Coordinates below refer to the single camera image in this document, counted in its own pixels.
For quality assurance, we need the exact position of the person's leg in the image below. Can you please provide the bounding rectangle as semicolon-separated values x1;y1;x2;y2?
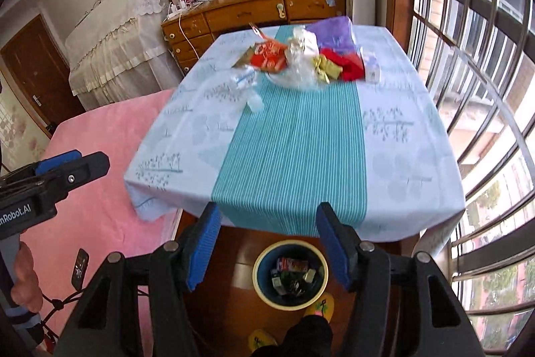
286;315;335;357
251;344;290;357

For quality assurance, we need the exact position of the orange and gold snack packet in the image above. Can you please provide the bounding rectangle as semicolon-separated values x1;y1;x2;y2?
232;22;291;73

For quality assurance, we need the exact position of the white cable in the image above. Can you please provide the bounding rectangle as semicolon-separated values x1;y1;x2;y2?
178;10;201;59

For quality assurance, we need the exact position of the black strap tag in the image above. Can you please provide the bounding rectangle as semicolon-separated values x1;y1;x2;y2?
71;249;90;290

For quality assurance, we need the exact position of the brown wooden door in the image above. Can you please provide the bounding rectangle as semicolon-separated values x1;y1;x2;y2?
0;14;86;138

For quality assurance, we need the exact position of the person's left leg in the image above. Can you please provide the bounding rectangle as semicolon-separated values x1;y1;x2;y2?
251;344;290;357

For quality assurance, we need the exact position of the cream lace furniture cover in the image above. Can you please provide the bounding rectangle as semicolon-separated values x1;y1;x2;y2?
65;0;182;111

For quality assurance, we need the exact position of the clear plastic bottle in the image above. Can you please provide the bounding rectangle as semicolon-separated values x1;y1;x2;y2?
230;66;265;113

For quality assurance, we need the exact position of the clear plastic bag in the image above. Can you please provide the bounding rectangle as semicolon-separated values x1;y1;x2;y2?
267;26;331;90

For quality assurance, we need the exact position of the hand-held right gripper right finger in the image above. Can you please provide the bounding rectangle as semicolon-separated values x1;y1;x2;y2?
316;203;486;357

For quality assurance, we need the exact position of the metal window grille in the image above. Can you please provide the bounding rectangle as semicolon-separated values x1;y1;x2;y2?
407;0;535;353

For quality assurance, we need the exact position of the gold wrapper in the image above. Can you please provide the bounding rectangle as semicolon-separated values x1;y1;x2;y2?
313;55;341;84

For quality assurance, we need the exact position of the red wrapper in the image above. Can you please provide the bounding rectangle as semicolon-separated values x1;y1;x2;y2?
322;48;364;82

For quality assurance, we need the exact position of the person's left hand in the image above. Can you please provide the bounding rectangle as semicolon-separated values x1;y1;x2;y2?
12;243;42;311

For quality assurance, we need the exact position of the small light blue box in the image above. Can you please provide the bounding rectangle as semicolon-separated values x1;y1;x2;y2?
361;54;382;84

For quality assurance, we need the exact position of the pink strawberry print box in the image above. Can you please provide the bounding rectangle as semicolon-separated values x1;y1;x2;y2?
277;257;309;273

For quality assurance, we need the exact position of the light blue patterned tablecloth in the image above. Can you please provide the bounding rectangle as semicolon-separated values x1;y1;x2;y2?
124;22;466;257

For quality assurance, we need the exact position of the person's right leg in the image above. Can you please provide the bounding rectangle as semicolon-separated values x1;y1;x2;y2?
286;315;335;357

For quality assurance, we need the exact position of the white tissue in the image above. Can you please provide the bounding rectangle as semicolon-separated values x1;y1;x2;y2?
293;28;320;57

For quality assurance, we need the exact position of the wooden desk with drawers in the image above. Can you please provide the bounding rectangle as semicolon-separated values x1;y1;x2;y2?
161;0;347;75

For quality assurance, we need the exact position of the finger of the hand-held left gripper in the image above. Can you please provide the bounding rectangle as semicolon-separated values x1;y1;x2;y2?
44;151;110;199
0;150;82;190

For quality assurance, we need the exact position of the round blue trash bin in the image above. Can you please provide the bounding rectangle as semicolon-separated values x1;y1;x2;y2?
253;240;329;311

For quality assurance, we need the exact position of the yellow slipper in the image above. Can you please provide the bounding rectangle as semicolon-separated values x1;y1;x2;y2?
248;330;277;351
304;293;336;318

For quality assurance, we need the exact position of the purple plastic bag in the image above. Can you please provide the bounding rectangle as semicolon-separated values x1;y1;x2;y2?
311;16;356;52

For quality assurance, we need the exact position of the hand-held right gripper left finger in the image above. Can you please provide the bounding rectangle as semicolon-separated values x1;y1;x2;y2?
54;202;221;357

